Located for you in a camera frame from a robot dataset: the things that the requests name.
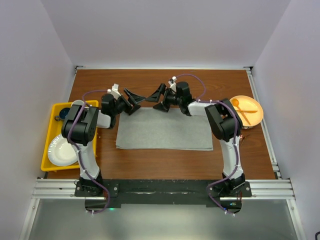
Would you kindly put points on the aluminium front frame rail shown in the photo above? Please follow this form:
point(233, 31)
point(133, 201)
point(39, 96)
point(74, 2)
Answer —
point(278, 189)

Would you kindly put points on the aluminium right frame rail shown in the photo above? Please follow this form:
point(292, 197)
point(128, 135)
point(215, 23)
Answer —
point(264, 127)

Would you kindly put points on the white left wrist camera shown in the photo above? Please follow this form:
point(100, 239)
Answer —
point(114, 91)

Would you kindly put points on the white ceramic plate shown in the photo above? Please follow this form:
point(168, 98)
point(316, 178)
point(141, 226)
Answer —
point(61, 153)

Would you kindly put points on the orange divided plate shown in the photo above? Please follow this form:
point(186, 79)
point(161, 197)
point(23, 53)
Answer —
point(248, 109)

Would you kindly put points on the yellow plastic tray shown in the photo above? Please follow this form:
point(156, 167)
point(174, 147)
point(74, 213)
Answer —
point(71, 140)

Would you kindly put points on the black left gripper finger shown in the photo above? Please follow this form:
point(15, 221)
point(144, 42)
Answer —
point(133, 98)
point(133, 109)

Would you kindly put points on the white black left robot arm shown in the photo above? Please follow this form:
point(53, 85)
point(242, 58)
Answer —
point(106, 119)

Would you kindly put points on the grey cloth napkin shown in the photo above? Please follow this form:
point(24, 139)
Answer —
point(152, 129)

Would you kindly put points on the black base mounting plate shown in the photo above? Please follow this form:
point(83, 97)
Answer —
point(161, 199)

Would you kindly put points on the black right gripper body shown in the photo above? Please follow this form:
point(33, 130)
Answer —
point(171, 99)

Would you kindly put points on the aluminium frame rail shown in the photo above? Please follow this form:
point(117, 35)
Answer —
point(264, 127)
point(278, 189)

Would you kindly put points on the orange plastic spoon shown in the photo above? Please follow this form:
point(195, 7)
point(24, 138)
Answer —
point(235, 103)

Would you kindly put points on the copper metal spoon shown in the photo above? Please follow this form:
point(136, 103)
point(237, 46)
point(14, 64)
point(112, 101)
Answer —
point(242, 137)

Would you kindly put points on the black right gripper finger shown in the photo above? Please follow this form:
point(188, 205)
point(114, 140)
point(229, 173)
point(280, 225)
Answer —
point(163, 107)
point(155, 97)

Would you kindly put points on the grey ceramic mug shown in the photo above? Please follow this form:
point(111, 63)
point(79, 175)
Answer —
point(78, 103)

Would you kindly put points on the dark blue ceramic cup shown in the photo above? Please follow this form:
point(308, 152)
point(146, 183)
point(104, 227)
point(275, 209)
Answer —
point(62, 114)

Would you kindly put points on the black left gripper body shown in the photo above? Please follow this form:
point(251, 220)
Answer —
point(121, 104)

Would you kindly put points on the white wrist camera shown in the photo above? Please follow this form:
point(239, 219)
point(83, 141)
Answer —
point(114, 91)
point(172, 83)

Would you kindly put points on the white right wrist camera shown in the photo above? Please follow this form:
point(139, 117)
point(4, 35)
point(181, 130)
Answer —
point(172, 83)

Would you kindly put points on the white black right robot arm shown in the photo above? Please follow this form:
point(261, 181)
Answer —
point(224, 122)

